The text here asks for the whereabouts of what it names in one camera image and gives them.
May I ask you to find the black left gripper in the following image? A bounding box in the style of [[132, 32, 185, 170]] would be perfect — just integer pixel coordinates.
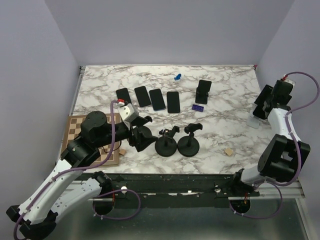
[[95, 115, 159, 152]]

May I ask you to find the black smartphone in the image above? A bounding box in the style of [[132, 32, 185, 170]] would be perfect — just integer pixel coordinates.
[[166, 91, 181, 114], [252, 84, 274, 120], [134, 86, 152, 108]]

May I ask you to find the black round-base phone stand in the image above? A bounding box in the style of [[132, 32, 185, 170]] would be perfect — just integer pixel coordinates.
[[131, 116, 158, 143]]

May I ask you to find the blue-edged smartphone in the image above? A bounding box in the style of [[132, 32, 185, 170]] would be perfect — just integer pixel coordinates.
[[149, 88, 166, 111]]

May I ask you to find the tall black round phone stand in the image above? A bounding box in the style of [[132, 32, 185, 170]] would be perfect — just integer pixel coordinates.
[[177, 123, 203, 157]]

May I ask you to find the teal smartphone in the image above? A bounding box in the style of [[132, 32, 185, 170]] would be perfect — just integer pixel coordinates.
[[115, 88, 132, 105]]

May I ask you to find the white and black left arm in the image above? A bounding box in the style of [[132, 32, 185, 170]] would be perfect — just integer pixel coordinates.
[[6, 106, 157, 240]]

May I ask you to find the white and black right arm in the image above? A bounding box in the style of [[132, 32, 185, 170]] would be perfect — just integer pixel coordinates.
[[230, 79, 311, 196]]

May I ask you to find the silver phone stand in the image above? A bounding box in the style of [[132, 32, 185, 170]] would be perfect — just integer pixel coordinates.
[[246, 115, 265, 129]]

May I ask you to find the black folding phone stand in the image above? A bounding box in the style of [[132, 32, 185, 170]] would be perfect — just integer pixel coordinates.
[[195, 80, 212, 105]]

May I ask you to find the small wooden block near chessboard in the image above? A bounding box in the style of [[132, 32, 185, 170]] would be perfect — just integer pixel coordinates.
[[119, 149, 127, 156]]

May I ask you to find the purple rectangular plate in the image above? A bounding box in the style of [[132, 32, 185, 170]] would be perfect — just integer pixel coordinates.
[[192, 104, 204, 112]]

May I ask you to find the wooden chessboard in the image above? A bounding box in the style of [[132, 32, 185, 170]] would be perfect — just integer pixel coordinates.
[[60, 115, 121, 168]]

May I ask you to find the blue plastic piece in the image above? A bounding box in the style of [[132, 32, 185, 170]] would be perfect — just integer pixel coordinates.
[[174, 73, 182, 81]]

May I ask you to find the small wooden block right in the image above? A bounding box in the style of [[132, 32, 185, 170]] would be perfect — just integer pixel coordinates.
[[224, 148, 234, 156]]

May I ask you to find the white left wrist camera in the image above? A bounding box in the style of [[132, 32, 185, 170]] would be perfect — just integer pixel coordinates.
[[116, 99, 139, 130]]

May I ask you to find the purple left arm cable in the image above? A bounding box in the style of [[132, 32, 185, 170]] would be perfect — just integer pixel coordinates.
[[12, 99, 142, 240]]

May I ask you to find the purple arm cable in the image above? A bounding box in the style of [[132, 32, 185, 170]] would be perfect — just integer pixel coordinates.
[[12, 99, 142, 240], [228, 71, 320, 218]]

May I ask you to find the black mounting rail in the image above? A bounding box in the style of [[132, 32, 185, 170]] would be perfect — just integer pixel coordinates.
[[107, 173, 254, 209]]

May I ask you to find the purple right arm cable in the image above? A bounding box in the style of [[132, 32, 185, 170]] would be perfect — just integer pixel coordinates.
[[228, 71, 320, 218]]

